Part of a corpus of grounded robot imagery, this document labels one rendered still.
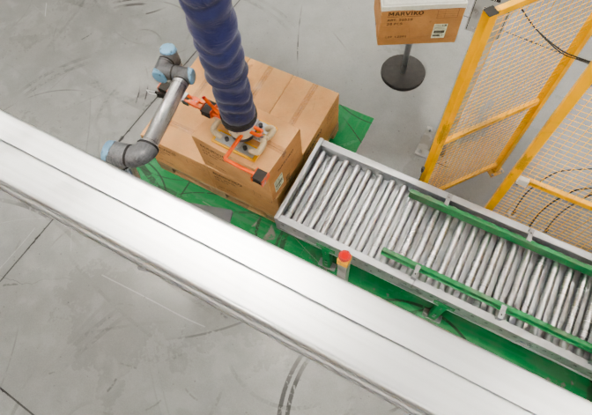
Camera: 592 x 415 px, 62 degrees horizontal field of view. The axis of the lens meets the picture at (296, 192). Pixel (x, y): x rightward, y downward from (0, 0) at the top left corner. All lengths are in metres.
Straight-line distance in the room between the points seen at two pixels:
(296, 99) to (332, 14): 1.51
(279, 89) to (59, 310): 2.40
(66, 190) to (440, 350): 0.45
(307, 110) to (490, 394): 3.41
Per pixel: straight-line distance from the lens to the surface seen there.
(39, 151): 0.69
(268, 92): 3.96
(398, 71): 4.73
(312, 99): 3.89
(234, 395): 3.78
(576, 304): 3.59
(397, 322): 0.53
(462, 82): 2.67
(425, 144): 4.35
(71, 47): 5.56
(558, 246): 3.61
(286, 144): 3.22
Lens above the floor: 3.72
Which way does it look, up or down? 65 degrees down
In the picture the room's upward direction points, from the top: 8 degrees counter-clockwise
